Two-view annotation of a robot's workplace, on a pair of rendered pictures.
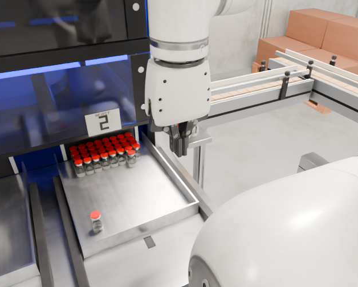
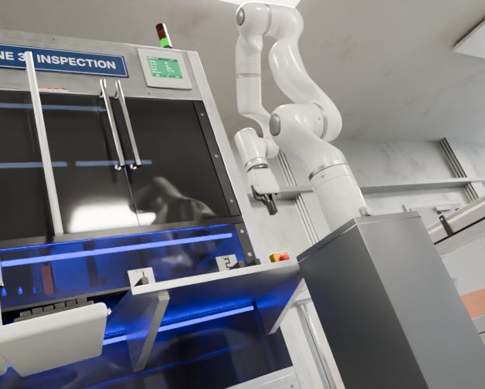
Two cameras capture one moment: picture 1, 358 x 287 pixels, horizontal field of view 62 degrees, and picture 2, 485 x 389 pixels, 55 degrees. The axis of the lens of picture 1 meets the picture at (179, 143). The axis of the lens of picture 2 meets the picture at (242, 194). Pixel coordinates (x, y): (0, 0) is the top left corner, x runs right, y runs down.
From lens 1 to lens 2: 1.38 m
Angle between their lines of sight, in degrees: 56
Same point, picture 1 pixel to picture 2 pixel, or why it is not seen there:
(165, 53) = (252, 163)
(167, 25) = (250, 154)
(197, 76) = (267, 173)
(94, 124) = (222, 264)
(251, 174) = not seen: outside the picture
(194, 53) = (262, 160)
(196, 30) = (260, 153)
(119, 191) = not seen: hidden behind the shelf
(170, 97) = (259, 179)
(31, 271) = not seen: hidden behind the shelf
